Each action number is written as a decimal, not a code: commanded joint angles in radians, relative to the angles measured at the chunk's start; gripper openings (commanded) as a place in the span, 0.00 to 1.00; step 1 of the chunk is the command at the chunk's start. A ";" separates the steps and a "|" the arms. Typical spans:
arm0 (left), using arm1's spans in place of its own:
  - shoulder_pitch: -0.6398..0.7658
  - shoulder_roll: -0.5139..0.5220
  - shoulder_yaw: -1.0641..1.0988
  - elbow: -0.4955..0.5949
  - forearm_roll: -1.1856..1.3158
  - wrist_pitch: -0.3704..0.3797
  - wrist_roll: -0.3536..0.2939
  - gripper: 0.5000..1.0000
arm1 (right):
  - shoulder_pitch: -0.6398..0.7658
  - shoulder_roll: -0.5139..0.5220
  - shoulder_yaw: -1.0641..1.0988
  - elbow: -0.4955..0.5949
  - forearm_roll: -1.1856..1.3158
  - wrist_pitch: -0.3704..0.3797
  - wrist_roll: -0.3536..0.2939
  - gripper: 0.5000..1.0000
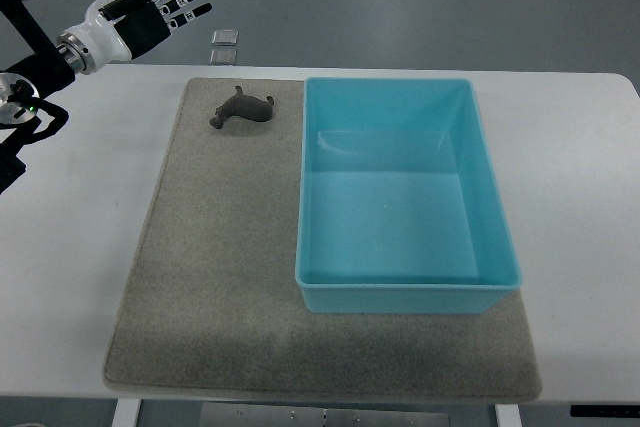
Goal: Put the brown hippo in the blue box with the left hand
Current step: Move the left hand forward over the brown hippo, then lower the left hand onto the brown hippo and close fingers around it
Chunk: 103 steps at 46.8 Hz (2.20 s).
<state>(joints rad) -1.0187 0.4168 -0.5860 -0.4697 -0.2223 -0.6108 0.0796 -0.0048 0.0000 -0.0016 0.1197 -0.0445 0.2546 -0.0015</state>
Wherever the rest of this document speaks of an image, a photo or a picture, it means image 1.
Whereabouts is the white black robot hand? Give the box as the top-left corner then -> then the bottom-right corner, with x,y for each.
57,0 -> 212,75

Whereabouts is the brown toy hippo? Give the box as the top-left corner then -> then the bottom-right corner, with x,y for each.
209,85 -> 275,129

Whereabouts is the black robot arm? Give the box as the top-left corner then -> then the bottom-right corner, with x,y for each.
1,0 -> 75,190

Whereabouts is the blue plastic box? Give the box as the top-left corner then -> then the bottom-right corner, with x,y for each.
295,77 -> 522,314

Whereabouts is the lower metal floor plate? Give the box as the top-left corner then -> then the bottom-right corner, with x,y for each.
209,48 -> 237,66

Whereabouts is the grey felt mat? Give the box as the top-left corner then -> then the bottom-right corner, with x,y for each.
104,78 -> 541,403

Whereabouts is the white left table leg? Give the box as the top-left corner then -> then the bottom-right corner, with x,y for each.
111,399 -> 142,427

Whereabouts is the white table leg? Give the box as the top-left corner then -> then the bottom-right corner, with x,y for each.
111,399 -> 142,427
494,404 -> 523,427

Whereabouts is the metal table crossbar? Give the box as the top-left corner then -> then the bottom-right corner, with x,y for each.
199,402 -> 451,427

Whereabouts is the white right table leg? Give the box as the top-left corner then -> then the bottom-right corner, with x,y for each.
494,404 -> 523,427

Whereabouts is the black table control panel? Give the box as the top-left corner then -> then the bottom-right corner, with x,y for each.
570,404 -> 640,419

